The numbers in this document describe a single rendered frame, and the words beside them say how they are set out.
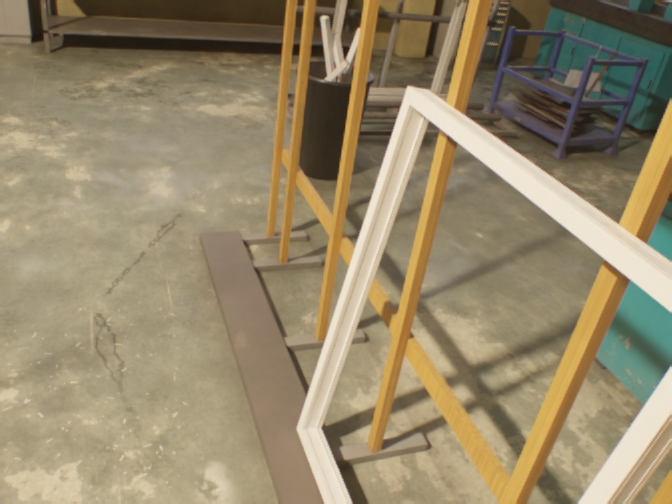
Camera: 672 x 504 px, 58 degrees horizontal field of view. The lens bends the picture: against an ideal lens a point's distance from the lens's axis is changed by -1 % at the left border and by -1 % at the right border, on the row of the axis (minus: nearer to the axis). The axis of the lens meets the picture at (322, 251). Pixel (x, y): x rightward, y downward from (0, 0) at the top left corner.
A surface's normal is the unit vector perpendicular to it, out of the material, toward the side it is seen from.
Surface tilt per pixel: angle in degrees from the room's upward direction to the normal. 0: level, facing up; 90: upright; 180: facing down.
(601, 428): 0
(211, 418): 0
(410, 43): 90
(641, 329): 90
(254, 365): 0
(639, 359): 90
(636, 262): 82
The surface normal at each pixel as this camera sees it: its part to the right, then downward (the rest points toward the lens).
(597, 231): -0.92, -0.06
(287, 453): 0.12, -0.85
